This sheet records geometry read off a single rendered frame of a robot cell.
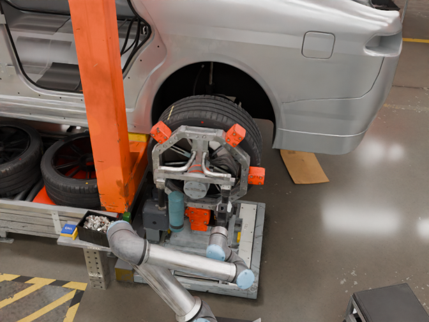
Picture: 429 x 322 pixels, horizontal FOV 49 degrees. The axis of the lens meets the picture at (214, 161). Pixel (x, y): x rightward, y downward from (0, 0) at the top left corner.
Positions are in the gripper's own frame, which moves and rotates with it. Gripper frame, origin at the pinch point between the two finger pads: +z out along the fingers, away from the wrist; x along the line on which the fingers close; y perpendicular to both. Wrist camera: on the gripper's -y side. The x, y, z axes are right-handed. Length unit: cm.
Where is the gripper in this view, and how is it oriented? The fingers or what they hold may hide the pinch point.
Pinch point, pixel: (225, 201)
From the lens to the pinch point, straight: 252.0
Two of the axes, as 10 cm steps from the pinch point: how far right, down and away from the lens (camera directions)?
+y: -0.3, 7.9, 6.2
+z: 1.5, -6.1, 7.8
